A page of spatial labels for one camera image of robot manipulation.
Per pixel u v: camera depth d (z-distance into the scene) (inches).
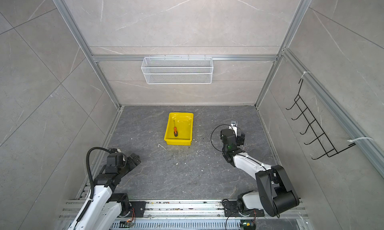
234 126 29.9
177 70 39.7
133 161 29.4
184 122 43.5
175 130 40.7
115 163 24.6
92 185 21.1
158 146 38.5
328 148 23.9
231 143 26.7
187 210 29.4
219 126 29.2
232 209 28.8
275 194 16.5
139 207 28.9
